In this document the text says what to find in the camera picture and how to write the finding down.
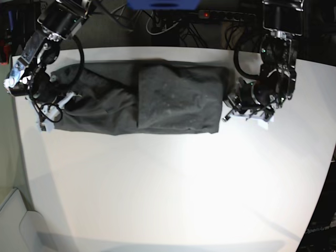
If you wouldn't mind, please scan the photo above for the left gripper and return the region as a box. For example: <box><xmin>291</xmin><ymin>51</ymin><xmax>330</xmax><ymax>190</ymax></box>
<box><xmin>222</xmin><ymin>94</ymin><xmax>276</xmax><ymax>122</ymax></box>

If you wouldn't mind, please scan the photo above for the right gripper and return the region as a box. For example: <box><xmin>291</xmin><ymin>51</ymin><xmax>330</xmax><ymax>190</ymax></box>
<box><xmin>34</xmin><ymin>92</ymin><xmax>81</xmax><ymax>126</ymax></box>

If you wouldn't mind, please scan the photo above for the dark grey t-shirt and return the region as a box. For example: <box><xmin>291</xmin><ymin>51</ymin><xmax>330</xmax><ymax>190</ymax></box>
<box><xmin>54</xmin><ymin>60</ymin><xmax>231</xmax><ymax>135</ymax></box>

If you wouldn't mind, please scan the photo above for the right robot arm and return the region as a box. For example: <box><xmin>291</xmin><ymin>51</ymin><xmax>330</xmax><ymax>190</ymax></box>
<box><xmin>4</xmin><ymin>1</ymin><xmax>95</xmax><ymax>127</ymax></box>

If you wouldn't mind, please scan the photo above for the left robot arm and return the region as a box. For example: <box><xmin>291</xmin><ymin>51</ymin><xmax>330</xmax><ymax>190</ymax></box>
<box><xmin>223</xmin><ymin>1</ymin><xmax>304</xmax><ymax>122</ymax></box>

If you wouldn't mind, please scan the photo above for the red clamp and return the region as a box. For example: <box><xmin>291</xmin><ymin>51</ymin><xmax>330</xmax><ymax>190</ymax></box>
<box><xmin>0</xmin><ymin>39</ymin><xmax>11</xmax><ymax>65</ymax></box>

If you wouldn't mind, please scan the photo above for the black power strip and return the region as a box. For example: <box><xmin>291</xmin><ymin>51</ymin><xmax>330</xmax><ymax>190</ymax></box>
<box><xmin>198</xmin><ymin>10</ymin><xmax>256</xmax><ymax>22</ymax></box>

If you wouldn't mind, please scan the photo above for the white side table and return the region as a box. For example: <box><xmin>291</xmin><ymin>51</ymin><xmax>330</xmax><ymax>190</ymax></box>
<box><xmin>1</xmin><ymin>188</ymin><xmax>58</xmax><ymax>251</ymax></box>

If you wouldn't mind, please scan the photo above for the blue box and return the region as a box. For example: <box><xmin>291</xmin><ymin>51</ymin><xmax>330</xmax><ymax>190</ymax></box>
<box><xmin>127</xmin><ymin>0</ymin><xmax>200</xmax><ymax>10</ymax></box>

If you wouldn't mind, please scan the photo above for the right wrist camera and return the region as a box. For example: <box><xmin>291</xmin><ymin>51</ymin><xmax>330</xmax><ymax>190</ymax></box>
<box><xmin>38</xmin><ymin>121</ymin><xmax>55</xmax><ymax>132</ymax></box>

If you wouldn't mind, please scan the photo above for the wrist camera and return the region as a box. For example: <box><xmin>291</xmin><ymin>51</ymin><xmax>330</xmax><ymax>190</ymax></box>
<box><xmin>257</xmin><ymin>118</ymin><xmax>274</xmax><ymax>130</ymax></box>
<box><xmin>38</xmin><ymin>121</ymin><xmax>55</xmax><ymax>132</ymax></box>

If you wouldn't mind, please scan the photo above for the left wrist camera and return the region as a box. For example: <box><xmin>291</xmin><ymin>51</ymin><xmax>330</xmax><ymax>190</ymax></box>
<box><xmin>257</xmin><ymin>118</ymin><xmax>274</xmax><ymax>130</ymax></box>

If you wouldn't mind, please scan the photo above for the white cable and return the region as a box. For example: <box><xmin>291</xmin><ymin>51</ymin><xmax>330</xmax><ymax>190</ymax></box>
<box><xmin>145</xmin><ymin>12</ymin><xmax>181</xmax><ymax>36</ymax></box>

